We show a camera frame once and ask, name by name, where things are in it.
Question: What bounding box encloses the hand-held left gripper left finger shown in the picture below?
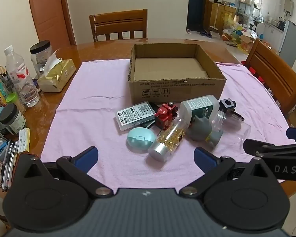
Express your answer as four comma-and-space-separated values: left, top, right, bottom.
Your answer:
15, 146, 113, 198

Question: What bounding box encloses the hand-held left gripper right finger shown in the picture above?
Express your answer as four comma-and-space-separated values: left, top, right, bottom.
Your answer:
179, 146, 274, 198

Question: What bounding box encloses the clear plastic cup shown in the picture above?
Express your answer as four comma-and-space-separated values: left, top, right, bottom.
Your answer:
235, 123, 252, 150

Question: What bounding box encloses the grey toy figure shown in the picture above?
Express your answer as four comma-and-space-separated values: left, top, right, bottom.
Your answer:
188, 115, 224, 150

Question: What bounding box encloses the gold bead jar silver lid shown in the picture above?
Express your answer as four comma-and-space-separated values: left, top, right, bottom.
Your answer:
148, 117, 189, 163

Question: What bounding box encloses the white bottle green label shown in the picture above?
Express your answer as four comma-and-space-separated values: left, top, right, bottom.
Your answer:
179, 95, 221, 124

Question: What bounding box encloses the teal round case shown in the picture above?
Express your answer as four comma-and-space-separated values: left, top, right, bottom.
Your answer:
126, 127, 155, 151

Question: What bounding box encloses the red toy car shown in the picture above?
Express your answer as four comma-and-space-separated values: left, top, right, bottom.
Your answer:
154, 102, 179, 130

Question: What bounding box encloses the black cap clear bottle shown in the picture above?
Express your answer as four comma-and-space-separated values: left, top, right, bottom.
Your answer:
212, 98, 245, 132

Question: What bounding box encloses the white labelled plastic case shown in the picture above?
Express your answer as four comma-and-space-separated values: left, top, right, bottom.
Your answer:
116, 101, 155, 132

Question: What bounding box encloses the brown cardboard box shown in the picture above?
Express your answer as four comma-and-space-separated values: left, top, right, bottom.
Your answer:
128, 43, 227, 105

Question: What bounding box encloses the pink towel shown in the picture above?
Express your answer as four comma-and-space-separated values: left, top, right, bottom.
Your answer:
41, 60, 296, 196

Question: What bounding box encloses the yellow white notepad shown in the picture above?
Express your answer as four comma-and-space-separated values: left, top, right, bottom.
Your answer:
17, 127, 31, 153

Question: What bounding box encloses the wooden chair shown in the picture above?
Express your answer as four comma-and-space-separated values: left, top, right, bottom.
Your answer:
244, 38, 296, 119

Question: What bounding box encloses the bundle of ballpoint pens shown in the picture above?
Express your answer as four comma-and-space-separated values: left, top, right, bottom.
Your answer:
0, 139, 20, 192

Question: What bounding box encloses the dark jar black lid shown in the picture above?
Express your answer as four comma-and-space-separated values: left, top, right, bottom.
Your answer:
0, 103, 27, 135

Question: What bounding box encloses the gold tissue pack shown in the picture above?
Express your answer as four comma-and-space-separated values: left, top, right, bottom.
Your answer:
37, 49, 77, 93

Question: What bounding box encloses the grey refrigerator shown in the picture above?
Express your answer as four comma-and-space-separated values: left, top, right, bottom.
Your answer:
278, 21, 296, 61

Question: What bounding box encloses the green lid container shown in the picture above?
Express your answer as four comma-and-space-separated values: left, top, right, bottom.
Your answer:
6, 92, 25, 114

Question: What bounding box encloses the clear water bottle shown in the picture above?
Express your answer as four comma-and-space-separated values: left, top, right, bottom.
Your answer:
3, 45, 40, 107

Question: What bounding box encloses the cardboard box on floor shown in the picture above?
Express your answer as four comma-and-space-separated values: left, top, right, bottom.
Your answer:
239, 33, 256, 53

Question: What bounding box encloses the clear jar black lid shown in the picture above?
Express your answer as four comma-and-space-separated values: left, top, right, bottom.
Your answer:
29, 40, 52, 78

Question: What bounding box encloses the pen holder with pens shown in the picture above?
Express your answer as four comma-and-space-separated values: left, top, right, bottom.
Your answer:
0, 65, 15, 97

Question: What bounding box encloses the yellow plastic bag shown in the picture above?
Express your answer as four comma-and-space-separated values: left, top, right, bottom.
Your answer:
223, 12, 235, 30

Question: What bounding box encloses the wooden cabinet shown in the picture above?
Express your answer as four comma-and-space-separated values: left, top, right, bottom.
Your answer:
209, 2, 237, 33

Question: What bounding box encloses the wooden chair slatted back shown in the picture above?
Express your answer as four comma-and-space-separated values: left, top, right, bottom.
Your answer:
89, 9, 148, 42

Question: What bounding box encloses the brown wooden door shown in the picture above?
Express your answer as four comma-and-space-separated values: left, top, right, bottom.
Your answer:
26, 0, 76, 46

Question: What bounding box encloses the wall water heater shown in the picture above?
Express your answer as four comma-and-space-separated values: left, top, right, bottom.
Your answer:
283, 0, 295, 14

